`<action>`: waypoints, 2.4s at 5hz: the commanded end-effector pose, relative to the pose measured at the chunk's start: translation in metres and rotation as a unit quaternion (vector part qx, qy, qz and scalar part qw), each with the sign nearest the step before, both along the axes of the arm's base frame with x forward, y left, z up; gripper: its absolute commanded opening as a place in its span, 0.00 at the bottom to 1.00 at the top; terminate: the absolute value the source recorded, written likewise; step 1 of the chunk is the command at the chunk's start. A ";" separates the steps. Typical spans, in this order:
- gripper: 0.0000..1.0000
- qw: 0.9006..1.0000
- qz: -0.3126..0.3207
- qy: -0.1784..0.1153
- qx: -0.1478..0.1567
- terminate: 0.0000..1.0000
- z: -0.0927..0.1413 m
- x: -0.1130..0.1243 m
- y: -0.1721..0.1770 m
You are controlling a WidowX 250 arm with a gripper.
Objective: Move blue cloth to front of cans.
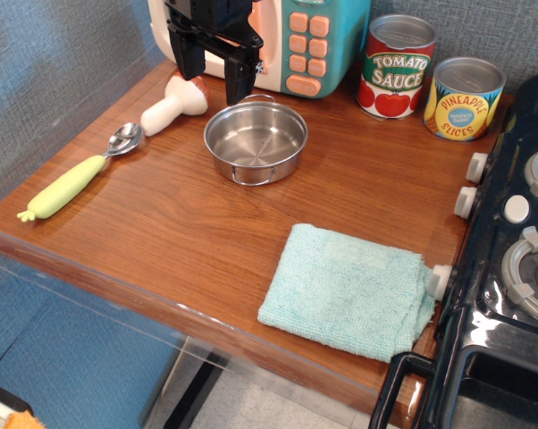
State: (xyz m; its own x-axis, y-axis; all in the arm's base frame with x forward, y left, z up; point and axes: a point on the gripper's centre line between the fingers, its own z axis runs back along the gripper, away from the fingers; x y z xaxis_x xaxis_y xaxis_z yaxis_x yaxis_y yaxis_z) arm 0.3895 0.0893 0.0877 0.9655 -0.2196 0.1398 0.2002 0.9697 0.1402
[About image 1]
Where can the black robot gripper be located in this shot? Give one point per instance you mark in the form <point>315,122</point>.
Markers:
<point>223,29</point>

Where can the light blue folded towel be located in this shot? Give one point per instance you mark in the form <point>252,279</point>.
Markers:
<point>349,294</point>

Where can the toy mushroom brown cap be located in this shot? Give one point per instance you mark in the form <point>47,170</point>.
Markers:
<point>187,97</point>

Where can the small stainless steel pot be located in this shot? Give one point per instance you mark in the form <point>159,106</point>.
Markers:
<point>256,142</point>

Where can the teal toy microwave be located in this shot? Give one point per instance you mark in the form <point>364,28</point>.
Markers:
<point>308,45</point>

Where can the tomato sauce can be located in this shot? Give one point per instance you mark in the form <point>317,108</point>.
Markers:
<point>399,51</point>

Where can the pineapple slices can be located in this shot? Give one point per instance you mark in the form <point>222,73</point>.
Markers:
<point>463,98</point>

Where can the orange fuzzy object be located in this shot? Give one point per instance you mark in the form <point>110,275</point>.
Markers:
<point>22,420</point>

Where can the black toy stove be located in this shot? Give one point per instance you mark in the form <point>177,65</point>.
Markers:
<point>484,372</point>

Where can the spoon with green handle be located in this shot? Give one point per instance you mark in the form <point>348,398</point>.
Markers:
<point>65,188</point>

